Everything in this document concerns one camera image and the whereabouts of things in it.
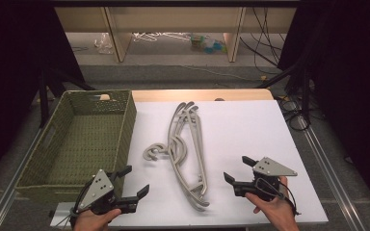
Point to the aluminium floor rail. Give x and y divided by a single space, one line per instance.
330 173
9 192

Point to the light wooden shelf unit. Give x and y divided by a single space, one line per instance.
173 19

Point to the green woven basket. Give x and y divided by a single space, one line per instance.
86 138

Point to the person's right hand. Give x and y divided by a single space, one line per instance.
276 211

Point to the person's left hand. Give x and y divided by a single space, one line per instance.
91 221

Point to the dark curtain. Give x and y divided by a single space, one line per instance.
13 64
350 80

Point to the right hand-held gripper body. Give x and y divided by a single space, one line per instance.
269 168

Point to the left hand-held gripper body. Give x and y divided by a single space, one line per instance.
96 189

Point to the clear plastic bag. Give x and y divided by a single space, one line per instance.
103 43

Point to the white table cover sheet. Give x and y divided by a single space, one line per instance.
244 128

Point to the pile of colourful toys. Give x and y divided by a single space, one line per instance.
207 45

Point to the black metal stand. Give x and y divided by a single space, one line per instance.
44 96
305 93

